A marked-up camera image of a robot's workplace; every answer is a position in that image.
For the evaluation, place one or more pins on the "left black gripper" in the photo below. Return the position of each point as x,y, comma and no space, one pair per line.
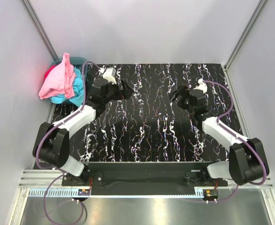
126,93

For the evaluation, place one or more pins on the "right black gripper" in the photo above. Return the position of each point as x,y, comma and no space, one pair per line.
183,91

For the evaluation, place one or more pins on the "pink t shirt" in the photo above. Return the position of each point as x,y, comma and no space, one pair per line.
60,80

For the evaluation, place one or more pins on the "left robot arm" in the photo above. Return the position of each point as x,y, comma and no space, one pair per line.
52,143

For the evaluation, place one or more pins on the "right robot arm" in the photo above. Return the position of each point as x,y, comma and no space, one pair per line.
247,162

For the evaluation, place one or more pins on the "cyan t shirt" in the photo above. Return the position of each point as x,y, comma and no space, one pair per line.
78,88

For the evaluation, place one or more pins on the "teal plastic basket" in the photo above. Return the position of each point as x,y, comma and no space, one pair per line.
77,62

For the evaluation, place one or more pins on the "red t shirt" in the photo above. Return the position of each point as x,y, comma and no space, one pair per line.
48,71

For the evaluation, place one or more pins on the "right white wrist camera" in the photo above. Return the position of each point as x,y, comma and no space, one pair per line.
201,86

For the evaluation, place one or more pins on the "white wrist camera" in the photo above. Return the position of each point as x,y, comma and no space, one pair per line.
201,86
108,74

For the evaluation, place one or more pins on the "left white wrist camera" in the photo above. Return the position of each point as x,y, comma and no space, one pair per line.
108,74

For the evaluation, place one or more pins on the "right corner aluminium post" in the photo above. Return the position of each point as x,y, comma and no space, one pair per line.
254,17

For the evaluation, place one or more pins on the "corner aluminium post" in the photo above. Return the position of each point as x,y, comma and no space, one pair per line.
254,17
39,27

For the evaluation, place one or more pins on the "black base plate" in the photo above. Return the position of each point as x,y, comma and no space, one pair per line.
145,178

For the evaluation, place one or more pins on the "aluminium frame rail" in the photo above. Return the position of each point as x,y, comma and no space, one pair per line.
38,178

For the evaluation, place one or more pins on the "left corner aluminium post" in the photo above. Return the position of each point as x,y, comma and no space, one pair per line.
39,27

